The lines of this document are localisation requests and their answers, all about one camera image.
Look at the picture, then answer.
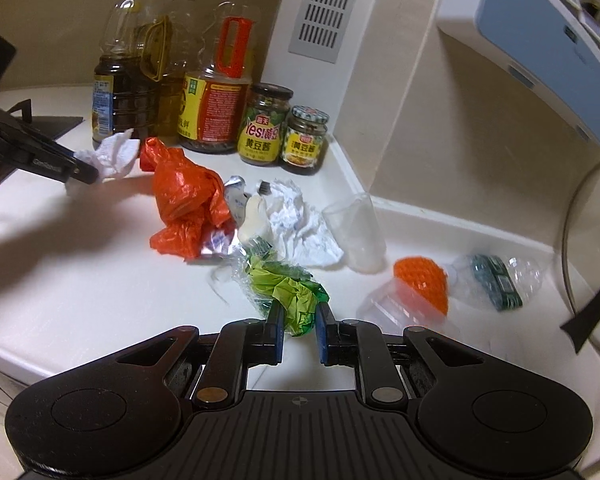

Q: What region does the clear plastic box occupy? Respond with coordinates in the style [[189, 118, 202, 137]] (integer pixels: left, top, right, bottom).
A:
[[356, 280, 448, 336]]

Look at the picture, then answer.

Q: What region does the red label oil bottle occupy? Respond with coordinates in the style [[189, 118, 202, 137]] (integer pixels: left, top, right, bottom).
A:
[[176, 0, 259, 155]]

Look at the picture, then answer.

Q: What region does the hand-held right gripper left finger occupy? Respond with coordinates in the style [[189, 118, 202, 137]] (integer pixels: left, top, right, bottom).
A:
[[115, 301, 286, 411]]

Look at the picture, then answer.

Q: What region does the green plastic wrapper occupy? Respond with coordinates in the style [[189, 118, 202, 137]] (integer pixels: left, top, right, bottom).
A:
[[210, 237, 331, 337]]

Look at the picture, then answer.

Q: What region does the small sauce jar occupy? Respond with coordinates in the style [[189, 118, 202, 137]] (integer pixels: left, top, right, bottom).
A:
[[280, 105, 328, 176]]

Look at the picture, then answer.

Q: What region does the blue label oil bottle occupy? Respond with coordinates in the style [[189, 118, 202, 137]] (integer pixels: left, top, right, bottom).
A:
[[91, 0, 162, 145]]

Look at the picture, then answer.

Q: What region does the large sauce jar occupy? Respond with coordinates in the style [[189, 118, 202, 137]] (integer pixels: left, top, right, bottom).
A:
[[237, 83, 294, 167]]

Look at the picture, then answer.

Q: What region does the yellow oil bottle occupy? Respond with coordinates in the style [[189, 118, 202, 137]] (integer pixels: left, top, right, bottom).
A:
[[155, 0, 198, 138]]

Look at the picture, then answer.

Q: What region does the white paper towel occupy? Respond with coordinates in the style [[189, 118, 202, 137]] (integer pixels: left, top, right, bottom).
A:
[[267, 180, 345, 268]]

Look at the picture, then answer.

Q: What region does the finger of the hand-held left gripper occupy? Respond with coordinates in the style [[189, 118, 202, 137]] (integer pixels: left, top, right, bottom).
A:
[[0, 105, 100, 186]]

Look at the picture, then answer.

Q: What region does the silver foil packet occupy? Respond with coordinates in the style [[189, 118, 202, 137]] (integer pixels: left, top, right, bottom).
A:
[[200, 175, 253, 259]]

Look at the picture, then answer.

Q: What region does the clear plastic cup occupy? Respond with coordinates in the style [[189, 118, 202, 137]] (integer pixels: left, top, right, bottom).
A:
[[322, 192, 387, 275]]

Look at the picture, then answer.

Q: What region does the orange plastic bag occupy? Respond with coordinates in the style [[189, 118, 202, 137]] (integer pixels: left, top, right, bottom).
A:
[[139, 137, 231, 261]]

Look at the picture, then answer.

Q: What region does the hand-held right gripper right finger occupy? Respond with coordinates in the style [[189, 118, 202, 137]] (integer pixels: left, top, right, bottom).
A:
[[314, 304, 486, 403]]

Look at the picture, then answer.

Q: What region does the small white tissue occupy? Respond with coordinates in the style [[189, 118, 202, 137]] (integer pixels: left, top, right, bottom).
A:
[[65, 129, 141, 197]]

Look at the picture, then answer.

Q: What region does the silver wall vent grille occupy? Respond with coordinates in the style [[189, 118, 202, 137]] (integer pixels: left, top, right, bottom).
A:
[[288, 0, 371, 64]]

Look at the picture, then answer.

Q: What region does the cream plastic piece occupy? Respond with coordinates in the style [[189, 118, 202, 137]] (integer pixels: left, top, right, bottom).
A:
[[239, 194, 275, 240]]

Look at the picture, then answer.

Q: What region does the blue white wall appliance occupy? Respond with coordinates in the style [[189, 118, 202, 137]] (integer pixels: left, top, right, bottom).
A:
[[436, 0, 600, 150]]

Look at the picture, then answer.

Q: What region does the crushed clear water bottle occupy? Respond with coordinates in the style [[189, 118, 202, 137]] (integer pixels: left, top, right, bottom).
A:
[[450, 254, 548, 313]]

